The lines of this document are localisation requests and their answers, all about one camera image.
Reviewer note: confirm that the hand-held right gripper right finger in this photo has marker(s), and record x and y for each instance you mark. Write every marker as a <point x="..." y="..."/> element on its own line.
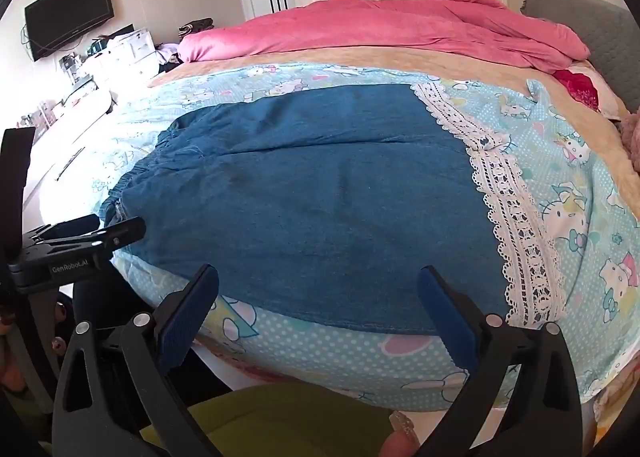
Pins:
<point x="447" y="317"/>

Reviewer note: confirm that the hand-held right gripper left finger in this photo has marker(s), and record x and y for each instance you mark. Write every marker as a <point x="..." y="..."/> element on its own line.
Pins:
<point x="187" y="317"/>

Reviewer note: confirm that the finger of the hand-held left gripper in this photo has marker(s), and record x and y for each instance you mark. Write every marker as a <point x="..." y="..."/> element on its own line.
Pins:
<point x="117" y="234"/>
<point x="75" y="226"/>

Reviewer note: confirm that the blue denim pants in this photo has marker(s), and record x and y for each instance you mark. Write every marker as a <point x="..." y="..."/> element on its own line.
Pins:
<point x="325" y="187"/>

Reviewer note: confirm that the person's right hand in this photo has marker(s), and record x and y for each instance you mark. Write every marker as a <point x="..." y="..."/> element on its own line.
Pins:
<point x="400" y="439"/>

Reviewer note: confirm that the white desk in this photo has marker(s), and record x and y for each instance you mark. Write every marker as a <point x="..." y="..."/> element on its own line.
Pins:
<point x="65" y="112"/>

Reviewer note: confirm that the cosmetics clutter on desk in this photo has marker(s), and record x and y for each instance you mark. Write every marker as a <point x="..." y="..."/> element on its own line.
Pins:
<point x="37" y="114"/>

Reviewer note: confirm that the person's yellow-green clothing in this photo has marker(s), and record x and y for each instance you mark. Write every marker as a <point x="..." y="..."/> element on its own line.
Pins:
<point x="275" y="422"/>

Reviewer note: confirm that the white drawer cabinet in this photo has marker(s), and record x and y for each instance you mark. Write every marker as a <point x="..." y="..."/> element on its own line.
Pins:
<point x="135" y="49"/>

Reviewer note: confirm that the light clothes pile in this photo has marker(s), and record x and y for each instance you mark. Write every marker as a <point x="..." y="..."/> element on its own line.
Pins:
<point x="167" y="54"/>

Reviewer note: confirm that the cartoon cat printed bedsheet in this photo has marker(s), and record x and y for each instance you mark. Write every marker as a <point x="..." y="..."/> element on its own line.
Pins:
<point x="575" y="162"/>

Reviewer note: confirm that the black flat television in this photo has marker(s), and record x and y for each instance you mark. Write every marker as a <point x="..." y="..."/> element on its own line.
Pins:
<point x="67" y="14"/>

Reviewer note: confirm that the dark clothes pile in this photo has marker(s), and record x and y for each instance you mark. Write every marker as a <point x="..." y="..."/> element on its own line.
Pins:
<point x="197" y="27"/>

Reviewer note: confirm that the red patterned pillow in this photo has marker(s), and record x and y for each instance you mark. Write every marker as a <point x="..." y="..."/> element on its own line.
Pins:
<point x="580" y="87"/>

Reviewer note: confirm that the tan blanket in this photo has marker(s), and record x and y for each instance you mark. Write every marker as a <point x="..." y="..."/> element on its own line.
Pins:
<point x="350" y="59"/>

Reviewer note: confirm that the pink duvet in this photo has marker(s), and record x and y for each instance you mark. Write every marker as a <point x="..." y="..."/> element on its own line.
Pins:
<point x="375" y="27"/>

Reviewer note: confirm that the grey padded headboard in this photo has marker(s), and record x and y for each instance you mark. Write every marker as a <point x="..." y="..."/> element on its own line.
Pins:
<point x="590" y="22"/>

